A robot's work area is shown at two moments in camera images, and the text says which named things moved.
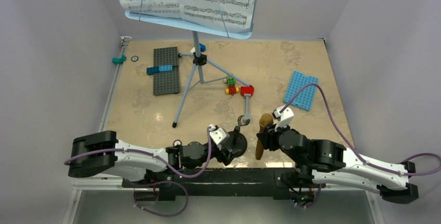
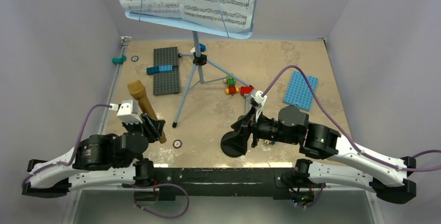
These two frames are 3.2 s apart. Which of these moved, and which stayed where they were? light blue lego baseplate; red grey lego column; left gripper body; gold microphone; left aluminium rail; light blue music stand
Moved: gold microphone; left gripper body
Stayed: left aluminium rail; light blue lego baseplate; red grey lego column; light blue music stand
